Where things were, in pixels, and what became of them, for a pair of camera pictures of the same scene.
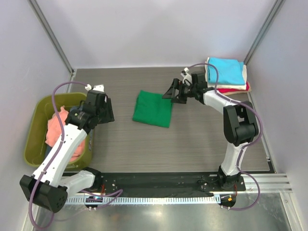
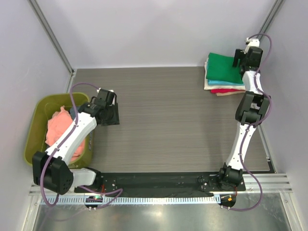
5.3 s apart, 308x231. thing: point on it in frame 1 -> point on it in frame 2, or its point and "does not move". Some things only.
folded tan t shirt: x=249 y=90 does not move
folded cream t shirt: x=208 y=84 does not move
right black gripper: x=170 y=93 -> x=239 y=54
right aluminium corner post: x=277 y=6 does not move
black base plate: x=165 y=184 does not move
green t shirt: x=150 y=108 -> x=220 y=67
